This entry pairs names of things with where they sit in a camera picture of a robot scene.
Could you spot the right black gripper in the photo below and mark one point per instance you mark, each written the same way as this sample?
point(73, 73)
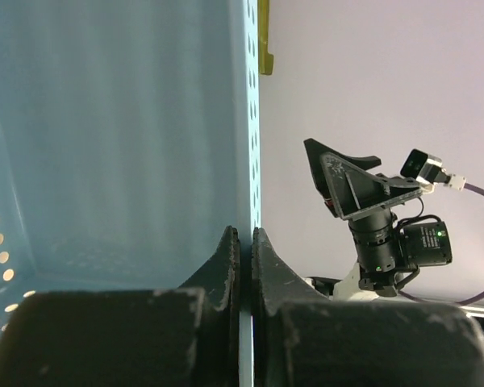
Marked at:
point(347, 187)

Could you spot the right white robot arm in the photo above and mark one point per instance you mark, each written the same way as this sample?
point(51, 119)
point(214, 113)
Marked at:
point(390, 251)

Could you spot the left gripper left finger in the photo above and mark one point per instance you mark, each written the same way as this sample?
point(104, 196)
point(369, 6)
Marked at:
point(187, 336)

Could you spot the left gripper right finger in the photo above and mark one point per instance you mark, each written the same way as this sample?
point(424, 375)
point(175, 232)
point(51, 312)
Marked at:
point(302, 338)

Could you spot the light blue tray basket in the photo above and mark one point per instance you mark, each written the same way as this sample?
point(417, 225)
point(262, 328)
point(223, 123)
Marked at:
point(129, 141)

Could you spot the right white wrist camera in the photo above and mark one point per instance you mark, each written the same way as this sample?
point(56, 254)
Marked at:
point(428, 171)

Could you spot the large olive green basket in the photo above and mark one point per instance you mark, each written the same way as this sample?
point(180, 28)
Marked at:
point(265, 58)

